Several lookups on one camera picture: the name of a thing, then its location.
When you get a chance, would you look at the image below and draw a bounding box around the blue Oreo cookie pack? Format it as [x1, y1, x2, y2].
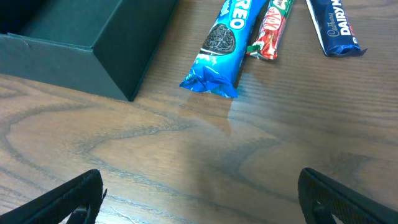
[180, 0, 267, 98]

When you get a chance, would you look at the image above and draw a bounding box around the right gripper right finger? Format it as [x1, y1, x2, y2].
[298, 167, 397, 224]

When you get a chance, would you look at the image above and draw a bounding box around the red KitKat bar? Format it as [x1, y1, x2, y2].
[246, 0, 294, 60]

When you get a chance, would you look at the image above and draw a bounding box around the blue Dairy Milk bar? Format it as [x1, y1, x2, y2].
[306, 0, 367, 57]

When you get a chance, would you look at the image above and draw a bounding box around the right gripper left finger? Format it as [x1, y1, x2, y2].
[1, 169, 107, 224]

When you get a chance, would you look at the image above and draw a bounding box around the dark green open box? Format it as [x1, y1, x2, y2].
[1, 0, 178, 101]

